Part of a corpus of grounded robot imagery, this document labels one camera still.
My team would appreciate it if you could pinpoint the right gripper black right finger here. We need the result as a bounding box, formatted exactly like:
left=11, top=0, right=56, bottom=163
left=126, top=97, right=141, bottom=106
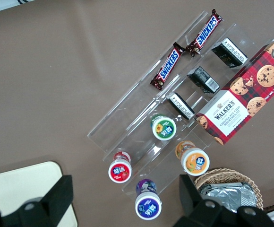
left=174, top=175, right=274, bottom=227

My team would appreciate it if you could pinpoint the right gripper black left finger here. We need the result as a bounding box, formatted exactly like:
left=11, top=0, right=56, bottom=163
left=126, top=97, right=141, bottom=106
left=0, top=175, right=74, bottom=227

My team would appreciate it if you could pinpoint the aluminium foil tray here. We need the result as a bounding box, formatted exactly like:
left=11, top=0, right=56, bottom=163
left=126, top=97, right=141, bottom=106
left=199, top=182, right=258, bottom=209

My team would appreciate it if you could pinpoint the beige plastic tray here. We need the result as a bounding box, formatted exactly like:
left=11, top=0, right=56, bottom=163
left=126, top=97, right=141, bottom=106
left=0, top=161, right=77, bottom=227

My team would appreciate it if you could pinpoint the light tan wicker basket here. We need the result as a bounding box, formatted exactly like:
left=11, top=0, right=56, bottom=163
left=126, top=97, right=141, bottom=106
left=193, top=167, right=264, bottom=211

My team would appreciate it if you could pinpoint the orange lid yogurt cup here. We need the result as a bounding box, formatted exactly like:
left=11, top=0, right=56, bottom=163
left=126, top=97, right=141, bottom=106
left=176, top=140, right=210, bottom=176

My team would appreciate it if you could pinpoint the purple lid yogurt cup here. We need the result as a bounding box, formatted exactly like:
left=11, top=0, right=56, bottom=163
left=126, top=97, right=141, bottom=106
left=134, top=179, right=163, bottom=220

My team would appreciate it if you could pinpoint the red lid yogurt cup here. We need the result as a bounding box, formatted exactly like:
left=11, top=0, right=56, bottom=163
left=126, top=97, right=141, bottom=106
left=108, top=151, right=133, bottom=184

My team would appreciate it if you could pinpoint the green lid yogurt cup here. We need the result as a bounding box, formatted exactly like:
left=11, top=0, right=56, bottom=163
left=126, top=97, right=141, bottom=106
left=150, top=113, right=177, bottom=141

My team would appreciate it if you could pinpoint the clear acrylic stepped display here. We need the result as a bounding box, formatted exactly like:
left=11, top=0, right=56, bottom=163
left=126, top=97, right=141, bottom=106
left=86, top=11, right=274, bottom=197

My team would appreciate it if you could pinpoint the small black box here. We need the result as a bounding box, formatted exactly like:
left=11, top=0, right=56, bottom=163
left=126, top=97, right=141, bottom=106
left=186, top=66, right=220, bottom=95
left=166, top=92, right=196, bottom=121
left=211, top=37, right=248, bottom=70

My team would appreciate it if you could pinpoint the red tartan cookie box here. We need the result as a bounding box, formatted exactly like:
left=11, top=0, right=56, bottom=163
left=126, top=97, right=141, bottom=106
left=195, top=41, right=274, bottom=146

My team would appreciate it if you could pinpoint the Snickers chocolate bar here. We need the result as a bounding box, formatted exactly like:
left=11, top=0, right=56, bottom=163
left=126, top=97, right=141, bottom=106
left=150, top=42, right=184, bottom=91
left=185, top=9, right=223, bottom=57

